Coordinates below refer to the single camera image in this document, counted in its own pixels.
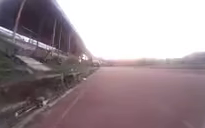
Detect pale concrete kerb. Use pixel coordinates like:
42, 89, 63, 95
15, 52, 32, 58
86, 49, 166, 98
11, 73, 92, 128

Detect bush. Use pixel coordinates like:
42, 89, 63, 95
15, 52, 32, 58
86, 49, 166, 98
56, 54, 92, 78

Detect roofed grandstand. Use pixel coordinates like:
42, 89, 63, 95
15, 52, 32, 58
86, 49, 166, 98
0, 0, 98, 73

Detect distant hills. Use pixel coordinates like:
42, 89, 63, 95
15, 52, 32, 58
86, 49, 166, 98
102, 50, 205, 70

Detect low rough stone wall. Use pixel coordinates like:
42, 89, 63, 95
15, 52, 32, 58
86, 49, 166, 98
0, 68, 98, 128

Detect red running track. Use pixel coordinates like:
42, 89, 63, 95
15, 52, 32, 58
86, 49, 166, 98
26, 65, 205, 128

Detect grass slope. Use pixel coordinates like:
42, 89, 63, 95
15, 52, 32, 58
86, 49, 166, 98
0, 29, 36, 84

